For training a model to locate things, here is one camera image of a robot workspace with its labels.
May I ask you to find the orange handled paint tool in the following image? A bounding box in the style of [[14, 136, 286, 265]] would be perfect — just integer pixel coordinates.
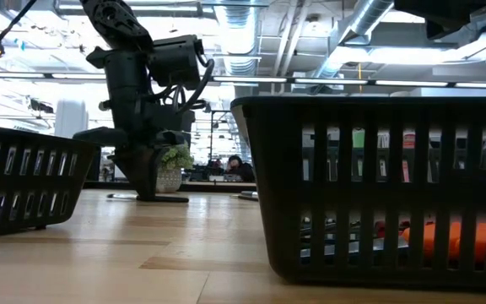
[[401, 220, 486, 266]]

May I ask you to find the green potted plant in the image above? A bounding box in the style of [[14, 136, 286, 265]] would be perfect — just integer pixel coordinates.
[[156, 143, 195, 194]]

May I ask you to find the black slotted plastic basket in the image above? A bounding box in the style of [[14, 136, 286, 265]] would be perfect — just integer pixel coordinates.
[[229, 95, 486, 292], [0, 122, 103, 240]]

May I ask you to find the pink paint bottle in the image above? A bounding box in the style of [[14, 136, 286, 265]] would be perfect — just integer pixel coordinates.
[[402, 133, 416, 183]]

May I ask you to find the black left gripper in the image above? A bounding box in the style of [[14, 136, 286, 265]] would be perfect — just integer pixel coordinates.
[[73, 44, 196, 200]]

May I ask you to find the person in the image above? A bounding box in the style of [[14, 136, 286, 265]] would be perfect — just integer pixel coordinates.
[[225, 155, 256, 183]]

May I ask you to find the black camera cable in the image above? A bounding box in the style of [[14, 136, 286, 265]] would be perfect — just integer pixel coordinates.
[[158, 41, 216, 115]]

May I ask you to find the white column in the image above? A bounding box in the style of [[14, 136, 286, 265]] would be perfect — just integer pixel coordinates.
[[54, 99, 89, 140]]

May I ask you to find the black aluminium table frame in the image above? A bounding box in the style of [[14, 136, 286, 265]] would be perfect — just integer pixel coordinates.
[[83, 180, 257, 194]]

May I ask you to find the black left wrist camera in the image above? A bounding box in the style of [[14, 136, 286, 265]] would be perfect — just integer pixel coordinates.
[[148, 35, 205, 90]]

